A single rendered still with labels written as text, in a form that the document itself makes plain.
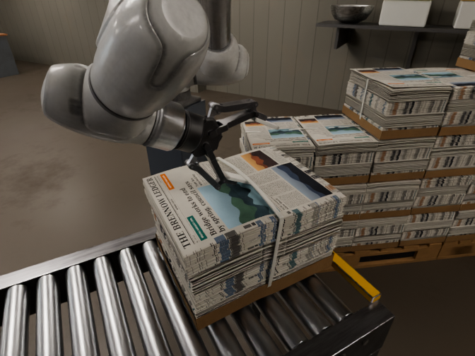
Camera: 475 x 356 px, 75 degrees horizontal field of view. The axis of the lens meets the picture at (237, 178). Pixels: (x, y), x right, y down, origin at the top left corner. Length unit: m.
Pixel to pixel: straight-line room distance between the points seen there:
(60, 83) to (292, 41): 4.20
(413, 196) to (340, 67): 2.88
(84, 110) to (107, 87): 0.08
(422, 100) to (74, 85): 1.37
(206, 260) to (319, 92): 4.12
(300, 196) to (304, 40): 3.93
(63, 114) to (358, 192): 1.39
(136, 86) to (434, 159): 1.56
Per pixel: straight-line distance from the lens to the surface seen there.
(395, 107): 1.52
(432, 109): 1.64
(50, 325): 0.83
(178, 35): 0.35
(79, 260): 0.94
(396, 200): 1.79
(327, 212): 0.70
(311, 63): 4.53
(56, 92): 0.50
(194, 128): 0.56
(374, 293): 0.81
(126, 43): 0.37
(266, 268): 0.70
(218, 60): 1.20
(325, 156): 1.47
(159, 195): 0.69
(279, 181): 0.73
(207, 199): 0.66
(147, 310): 0.78
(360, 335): 0.76
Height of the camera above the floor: 1.41
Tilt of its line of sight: 31 degrees down
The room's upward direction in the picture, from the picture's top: straight up
